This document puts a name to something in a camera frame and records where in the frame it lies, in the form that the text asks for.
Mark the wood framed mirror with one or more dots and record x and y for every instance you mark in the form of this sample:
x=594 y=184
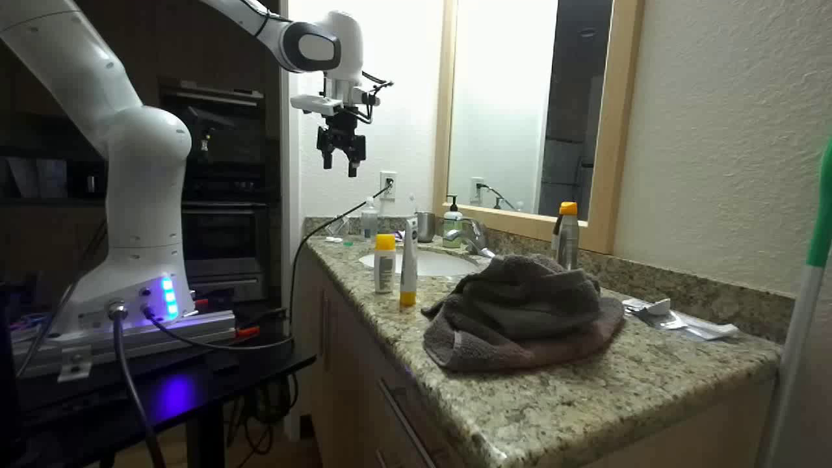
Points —
x=511 y=106

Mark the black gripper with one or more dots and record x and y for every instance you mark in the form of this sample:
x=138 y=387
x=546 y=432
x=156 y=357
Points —
x=339 y=131

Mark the chrome faucet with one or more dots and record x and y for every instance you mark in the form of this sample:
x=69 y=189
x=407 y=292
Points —
x=478 y=237

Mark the clear soap dispenser bottle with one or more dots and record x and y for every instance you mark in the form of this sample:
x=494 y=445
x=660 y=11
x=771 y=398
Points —
x=452 y=223

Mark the silver can with yellow cap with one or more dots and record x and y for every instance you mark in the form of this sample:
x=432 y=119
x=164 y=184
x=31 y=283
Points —
x=385 y=264

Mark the white sink basin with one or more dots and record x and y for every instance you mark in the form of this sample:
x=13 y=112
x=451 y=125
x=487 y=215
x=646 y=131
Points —
x=437 y=261

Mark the crumpled clear plastic wrapper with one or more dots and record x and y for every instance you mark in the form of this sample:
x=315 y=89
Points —
x=685 y=324

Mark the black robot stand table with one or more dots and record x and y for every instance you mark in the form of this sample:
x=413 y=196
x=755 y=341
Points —
x=172 y=393

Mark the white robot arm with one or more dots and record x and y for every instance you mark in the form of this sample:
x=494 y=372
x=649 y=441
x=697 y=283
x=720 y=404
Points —
x=131 y=147

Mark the silver spray can orange cap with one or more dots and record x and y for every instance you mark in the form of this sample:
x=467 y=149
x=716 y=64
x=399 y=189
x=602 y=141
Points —
x=568 y=236

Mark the wooden vanity cabinet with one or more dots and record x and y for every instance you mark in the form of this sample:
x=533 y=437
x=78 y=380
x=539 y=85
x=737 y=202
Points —
x=347 y=372

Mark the grey brown towel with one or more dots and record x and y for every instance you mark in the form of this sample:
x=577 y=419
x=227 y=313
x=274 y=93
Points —
x=521 y=315

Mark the white tube with yellow cap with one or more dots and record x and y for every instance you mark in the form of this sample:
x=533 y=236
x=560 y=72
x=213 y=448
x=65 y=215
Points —
x=408 y=264

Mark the dark oven shelf unit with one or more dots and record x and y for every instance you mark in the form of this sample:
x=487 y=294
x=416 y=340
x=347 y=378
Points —
x=229 y=192

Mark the white wall outlet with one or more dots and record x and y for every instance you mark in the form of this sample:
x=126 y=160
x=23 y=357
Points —
x=389 y=184

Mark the robot base plate with lights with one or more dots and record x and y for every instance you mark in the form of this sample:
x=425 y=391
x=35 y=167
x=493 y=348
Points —
x=131 y=335

